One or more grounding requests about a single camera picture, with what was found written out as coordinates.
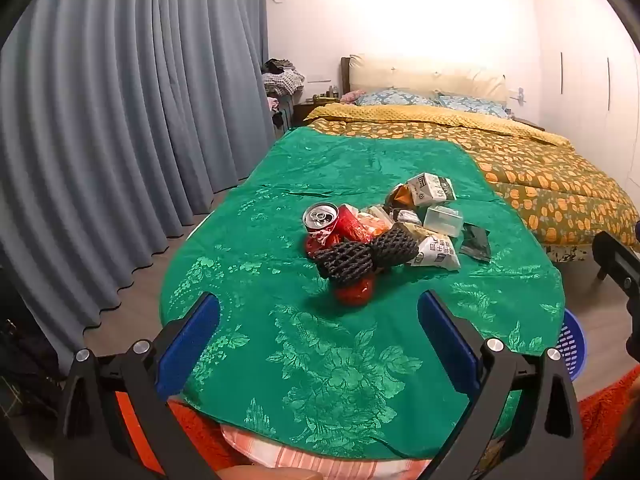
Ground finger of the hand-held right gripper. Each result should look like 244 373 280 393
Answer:
592 230 640 306

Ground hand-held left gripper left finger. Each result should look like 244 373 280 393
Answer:
54 291 223 480

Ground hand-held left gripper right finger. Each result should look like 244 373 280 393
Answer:
416 290 586 480

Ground white snack packet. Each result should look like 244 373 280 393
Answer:
407 234 461 271

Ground blue plastic basket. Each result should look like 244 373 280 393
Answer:
555 308 592 382

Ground dark green packet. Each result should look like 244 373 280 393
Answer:
457 223 493 263

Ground red tomato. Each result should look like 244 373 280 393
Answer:
333 275 376 307

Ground black foam net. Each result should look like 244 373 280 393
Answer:
312 241 377 289
372 225 420 269

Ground clear plastic box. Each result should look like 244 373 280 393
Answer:
422 204 465 237

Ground orange sausage wrapper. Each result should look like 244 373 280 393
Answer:
361 207 394 236

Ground red snack packet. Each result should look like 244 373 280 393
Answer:
336 205 383 246

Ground orange snack packet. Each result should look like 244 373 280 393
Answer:
384 183 416 211

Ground white and green milk carton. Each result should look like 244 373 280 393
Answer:
405 172 457 207

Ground red soda can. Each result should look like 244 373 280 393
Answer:
302 202 351 260

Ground person's left hand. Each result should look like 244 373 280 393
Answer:
215 465 326 480

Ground black and white floral bedsheet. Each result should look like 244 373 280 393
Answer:
545 244 597 264

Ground bed with orange patterned quilt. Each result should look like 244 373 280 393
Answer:
303 102 640 257

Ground green floral tablecloth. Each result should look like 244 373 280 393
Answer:
159 125 566 461

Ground orange-red fuzzy garment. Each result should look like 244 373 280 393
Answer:
115 365 640 480

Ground pink striped cloth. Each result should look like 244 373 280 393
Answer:
220 422 432 480

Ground black bag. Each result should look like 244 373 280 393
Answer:
0 260 67 413

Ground white wardrobe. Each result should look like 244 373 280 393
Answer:
532 0 640 181

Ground teal patterned pillow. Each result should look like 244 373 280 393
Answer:
356 87 441 108
437 94 511 119

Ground blue-grey curtain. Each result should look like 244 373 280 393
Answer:
0 0 277 376

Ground wooden nightstand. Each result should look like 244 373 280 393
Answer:
292 99 332 127

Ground beige headboard cushion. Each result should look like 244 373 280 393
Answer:
348 53 508 104

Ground pile of clothes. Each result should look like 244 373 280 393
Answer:
261 58 306 131

